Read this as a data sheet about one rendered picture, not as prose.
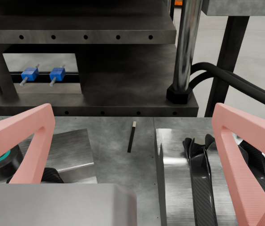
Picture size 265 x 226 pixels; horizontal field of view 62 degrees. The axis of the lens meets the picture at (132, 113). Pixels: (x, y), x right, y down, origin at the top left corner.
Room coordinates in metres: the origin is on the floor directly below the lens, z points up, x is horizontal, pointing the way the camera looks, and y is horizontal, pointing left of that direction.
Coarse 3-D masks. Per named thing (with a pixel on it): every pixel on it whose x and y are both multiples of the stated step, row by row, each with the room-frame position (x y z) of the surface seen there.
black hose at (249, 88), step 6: (192, 66) 0.78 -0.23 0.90; (198, 66) 0.76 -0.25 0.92; (204, 66) 0.74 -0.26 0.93; (210, 66) 0.72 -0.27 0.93; (216, 66) 0.71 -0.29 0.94; (192, 72) 0.78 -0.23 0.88; (210, 72) 0.71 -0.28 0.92; (216, 72) 0.69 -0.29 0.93; (222, 72) 0.67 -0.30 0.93; (222, 78) 0.66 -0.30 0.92; (228, 78) 0.65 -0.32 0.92; (234, 78) 0.64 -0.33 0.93; (228, 84) 0.64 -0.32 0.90; (234, 84) 0.63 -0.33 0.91; (240, 84) 0.62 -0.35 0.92; (246, 84) 0.62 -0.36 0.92; (240, 90) 0.61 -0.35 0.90; (246, 90) 0.60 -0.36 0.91; (252, 90) 0.59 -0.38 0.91
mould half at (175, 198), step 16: (160, 144) 0.41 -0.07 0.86; (176, 144) 0.34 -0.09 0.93; (160, 160) 0.33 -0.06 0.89; (176, 160) 0.30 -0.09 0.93; (160, 176) 0.31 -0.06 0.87; (176, 176) 0.27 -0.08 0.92; (224, 176) 0.26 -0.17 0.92; (160, 192) 0.28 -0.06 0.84; (176, 192) 0.24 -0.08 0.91; (224, 192) 0.24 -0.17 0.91; (160, 208) 0.26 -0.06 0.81; (176, 208) 0.22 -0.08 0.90; (192, 208) 0.22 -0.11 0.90; (224, 208) 0.21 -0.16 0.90; (176, 224) 0.19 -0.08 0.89; (192, 224) 0.19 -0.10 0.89; (224, 224) 0.19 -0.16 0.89
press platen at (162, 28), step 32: (0, 0) 1.31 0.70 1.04; (32, 0) 1.31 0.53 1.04; (64, 0) 1.30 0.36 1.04; (96, 0) 1.30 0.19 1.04; (128, 0) 1.29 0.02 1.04; (160, 0) 1.29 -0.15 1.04; (0, 32) 0.80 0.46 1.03; (32, 32) 0.79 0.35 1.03; (64, 32) 0.79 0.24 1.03; (96, 32) 0.79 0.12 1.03; (128, 32) 0.79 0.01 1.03; (160, 32) 0.79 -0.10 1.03
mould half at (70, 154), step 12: (72, 132) 0.41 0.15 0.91; (84, 132) 0.41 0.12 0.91; (24, 144) 0.37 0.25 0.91; (60, 144) 0.36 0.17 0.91; (72, 144) 0.36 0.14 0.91; (84, 144) 0.36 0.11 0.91; (24, 156) 0.33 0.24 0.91; (48, 156) 0.33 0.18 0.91; (60, 156) 0.33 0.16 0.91; (72, 156) 0.33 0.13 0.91; (84, 156) 0.33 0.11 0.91; (60, 168) 0.30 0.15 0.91; (72, 168) 0.30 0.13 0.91; (84, 168) 0.30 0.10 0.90; (0, 180) 0.27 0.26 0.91; (72, 180) 0.29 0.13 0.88; (84, 180) 0.29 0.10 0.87; (96, 180) 0.29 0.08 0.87
